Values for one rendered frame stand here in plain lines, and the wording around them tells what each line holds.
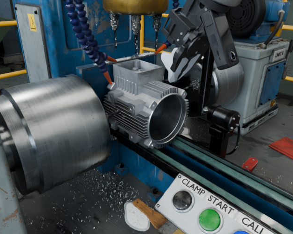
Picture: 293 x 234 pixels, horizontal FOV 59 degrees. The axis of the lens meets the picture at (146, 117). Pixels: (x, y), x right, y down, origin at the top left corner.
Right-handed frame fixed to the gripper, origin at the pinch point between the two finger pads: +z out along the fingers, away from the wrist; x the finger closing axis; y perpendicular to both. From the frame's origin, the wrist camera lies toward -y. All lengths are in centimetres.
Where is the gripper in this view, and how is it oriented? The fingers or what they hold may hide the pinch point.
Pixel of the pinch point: (175, 80)
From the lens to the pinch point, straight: 61.6
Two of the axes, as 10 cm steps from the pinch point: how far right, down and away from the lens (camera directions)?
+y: -5.8, -7.4, 3.4
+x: -7.4, 3.0, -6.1
